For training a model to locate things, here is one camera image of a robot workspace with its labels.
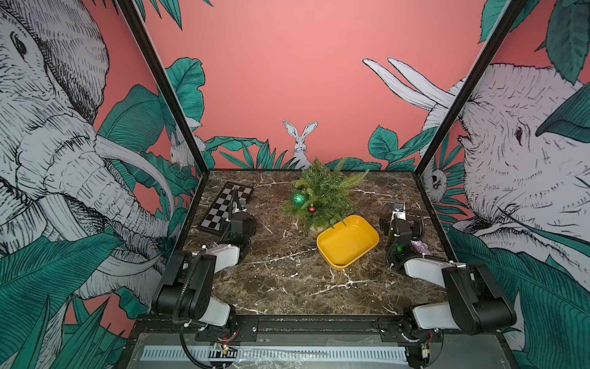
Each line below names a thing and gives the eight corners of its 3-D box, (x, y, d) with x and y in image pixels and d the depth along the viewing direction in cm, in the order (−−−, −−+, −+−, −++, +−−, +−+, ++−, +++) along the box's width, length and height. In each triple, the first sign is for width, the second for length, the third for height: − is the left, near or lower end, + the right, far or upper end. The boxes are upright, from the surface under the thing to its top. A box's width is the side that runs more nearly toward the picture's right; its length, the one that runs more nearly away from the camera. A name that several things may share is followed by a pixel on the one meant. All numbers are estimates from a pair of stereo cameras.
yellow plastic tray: (333, 277, 87) (335, 271, 82) (311, 242, 97) (311, 235, 92) (381, 249, 95) (386, 241, 90) (357, 219, 105) (359, 211, 100)
